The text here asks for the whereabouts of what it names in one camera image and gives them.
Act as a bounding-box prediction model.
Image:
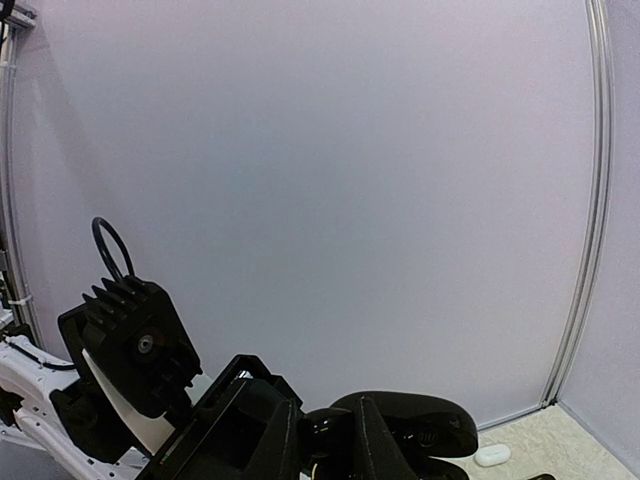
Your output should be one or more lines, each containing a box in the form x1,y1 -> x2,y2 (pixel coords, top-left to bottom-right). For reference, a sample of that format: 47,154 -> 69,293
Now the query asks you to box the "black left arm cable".
91,216 -> 139,281

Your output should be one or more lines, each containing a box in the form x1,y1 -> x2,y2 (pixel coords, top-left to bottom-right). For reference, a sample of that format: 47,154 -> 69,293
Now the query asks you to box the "aluminium left corner post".
539,0 -> 616,409

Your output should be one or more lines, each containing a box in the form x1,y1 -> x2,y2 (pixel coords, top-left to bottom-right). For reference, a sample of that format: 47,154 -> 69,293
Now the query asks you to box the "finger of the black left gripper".
244,400 -> 300,480
344,394 -> 418,479

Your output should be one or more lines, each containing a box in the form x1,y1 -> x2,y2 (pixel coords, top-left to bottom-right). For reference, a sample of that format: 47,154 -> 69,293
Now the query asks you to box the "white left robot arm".
1,319 -> 414,479

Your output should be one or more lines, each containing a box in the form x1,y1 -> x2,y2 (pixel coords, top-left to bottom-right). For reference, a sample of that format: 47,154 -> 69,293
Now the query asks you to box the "glossy black earbud charging case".
297,391 -> 478,479

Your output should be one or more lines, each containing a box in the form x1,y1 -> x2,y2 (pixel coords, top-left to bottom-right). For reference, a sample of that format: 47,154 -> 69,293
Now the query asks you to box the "white oval charging case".
474,444 -> 512,468

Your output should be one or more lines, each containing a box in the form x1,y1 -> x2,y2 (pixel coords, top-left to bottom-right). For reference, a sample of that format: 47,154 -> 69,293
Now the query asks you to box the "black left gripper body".
142,354 -> 302,479

